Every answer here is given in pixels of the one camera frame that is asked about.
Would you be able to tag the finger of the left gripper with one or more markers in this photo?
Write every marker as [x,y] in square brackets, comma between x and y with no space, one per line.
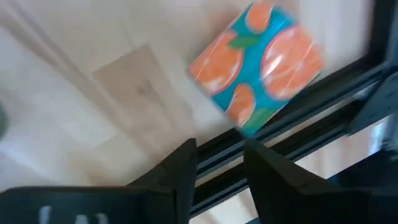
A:
[93,205]
[295,205]

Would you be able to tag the teal can with orange slices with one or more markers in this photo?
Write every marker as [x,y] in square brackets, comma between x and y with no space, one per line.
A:
[248,68]

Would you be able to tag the black aluminium table frame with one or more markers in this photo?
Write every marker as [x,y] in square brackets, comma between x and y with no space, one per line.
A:
[345,84]

